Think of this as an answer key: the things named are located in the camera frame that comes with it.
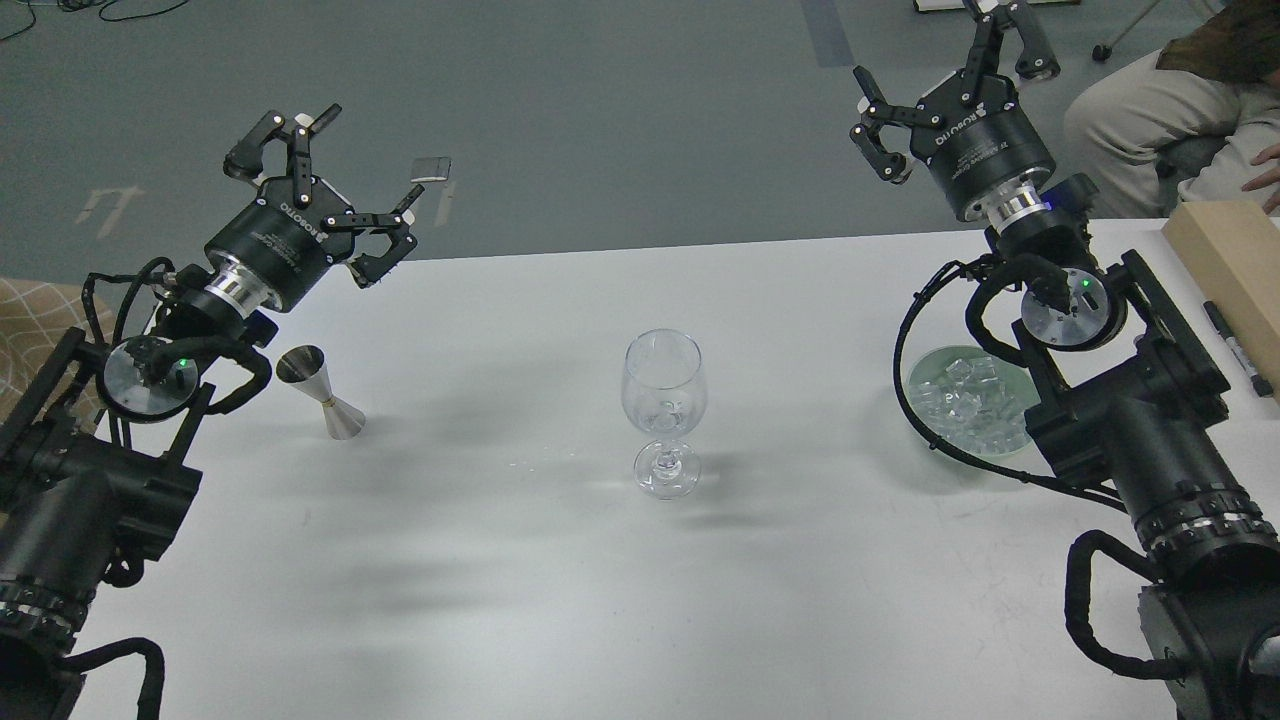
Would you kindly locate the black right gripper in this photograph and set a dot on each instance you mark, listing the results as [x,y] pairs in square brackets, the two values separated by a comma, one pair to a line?
[985,135]

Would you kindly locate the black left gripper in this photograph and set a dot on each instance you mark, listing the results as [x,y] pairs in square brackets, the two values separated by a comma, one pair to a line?
[297,220]

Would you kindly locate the steel cocktail jigger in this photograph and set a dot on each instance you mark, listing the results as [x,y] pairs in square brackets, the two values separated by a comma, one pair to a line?
[304,368]

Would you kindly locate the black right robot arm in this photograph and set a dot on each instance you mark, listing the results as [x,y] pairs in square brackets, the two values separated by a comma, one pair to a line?
[1126,390]

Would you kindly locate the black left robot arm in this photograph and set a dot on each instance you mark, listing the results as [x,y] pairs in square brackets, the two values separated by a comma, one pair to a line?
[95,478]

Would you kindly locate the green bowl of ice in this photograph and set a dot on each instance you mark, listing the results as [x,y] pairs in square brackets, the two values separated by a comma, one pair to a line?
[973,400]

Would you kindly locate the clear wine glass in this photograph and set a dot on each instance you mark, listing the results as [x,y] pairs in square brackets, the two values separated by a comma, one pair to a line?
[664,394]

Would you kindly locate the person's hand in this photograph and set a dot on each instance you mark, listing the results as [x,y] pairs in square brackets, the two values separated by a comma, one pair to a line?
[1264,188]

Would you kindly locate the grey floor plate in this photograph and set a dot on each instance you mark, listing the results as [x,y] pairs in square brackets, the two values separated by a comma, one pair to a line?
[430,170]

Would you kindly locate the seated person beige trousers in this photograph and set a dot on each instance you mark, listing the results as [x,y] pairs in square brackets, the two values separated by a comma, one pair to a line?
[1220,80]

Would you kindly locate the beige checked cloth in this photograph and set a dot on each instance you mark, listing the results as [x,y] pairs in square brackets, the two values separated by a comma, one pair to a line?
[34,317]

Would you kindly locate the wooden block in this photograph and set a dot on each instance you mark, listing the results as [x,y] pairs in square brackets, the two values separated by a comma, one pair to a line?
[1231,250]

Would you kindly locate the black marker pen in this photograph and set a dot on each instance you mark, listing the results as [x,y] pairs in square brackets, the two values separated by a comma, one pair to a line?
[1259,383]

